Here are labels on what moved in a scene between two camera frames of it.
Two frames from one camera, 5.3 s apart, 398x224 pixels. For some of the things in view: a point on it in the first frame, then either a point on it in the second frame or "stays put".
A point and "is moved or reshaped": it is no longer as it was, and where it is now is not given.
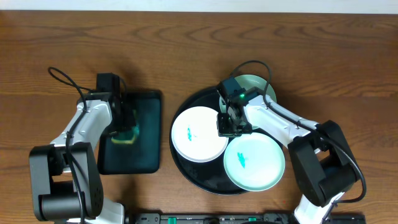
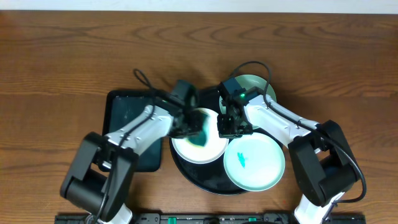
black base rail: (280, 218) stays put
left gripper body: (125, 125) → (193, 125)
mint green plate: (249, 82) stays put
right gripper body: (226, 128) stays put
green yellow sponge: (127, 136) is moved or reshaped
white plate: (195, 135) stays put
